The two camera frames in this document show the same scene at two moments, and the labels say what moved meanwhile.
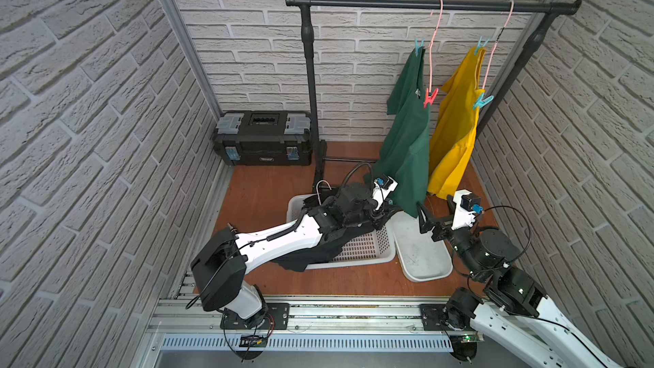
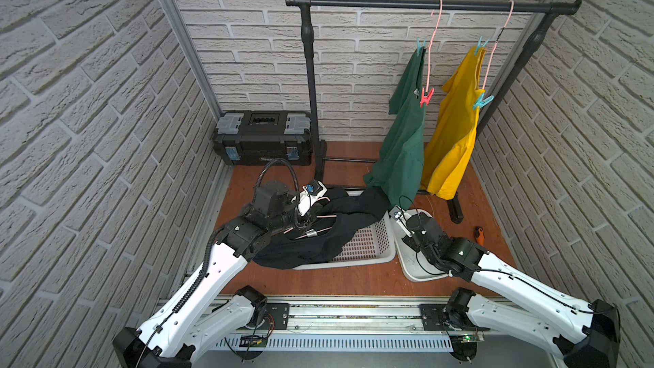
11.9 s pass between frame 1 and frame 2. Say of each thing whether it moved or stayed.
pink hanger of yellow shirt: stayed
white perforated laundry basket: stayed
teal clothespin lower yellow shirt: stayed
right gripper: moved
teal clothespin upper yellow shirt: stayed
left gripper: moved
